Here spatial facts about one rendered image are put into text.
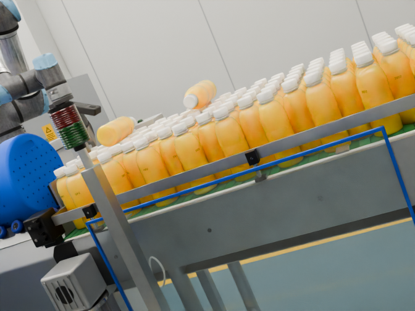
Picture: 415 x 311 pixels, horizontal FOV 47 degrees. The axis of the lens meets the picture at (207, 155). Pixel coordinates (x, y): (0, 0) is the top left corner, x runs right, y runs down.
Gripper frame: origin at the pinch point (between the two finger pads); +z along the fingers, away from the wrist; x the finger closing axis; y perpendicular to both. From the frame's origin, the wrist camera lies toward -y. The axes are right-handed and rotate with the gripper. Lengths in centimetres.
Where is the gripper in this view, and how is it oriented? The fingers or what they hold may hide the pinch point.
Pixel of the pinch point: (92, 150)
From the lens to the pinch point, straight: 168.9
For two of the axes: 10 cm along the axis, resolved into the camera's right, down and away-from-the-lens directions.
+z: 3.9, 9.0, 2.0
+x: -2.5, 3.1, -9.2
